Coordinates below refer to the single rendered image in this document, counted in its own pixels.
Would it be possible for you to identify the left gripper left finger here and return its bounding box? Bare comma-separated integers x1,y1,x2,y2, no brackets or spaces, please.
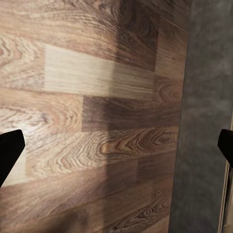
0,129,25,187

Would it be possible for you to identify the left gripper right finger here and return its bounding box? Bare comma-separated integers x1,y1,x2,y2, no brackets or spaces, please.
217,129,233,168

